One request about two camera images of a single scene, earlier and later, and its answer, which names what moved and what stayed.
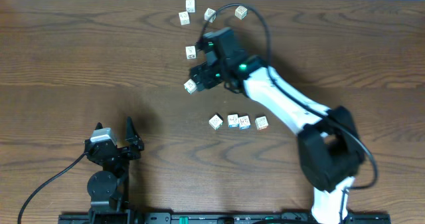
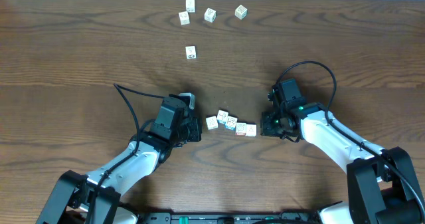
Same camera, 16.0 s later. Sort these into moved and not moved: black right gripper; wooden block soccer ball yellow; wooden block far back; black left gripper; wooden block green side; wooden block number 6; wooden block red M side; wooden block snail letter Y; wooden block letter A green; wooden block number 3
Moved: black left gripper; wooden block green side; wooden block letter A green; wooden block snail letter Y; black right gripper
Not moved: wooden block number 6; wooden block red M side; wooden block number 3; wooden block far back; wooden block soccer ball yellow
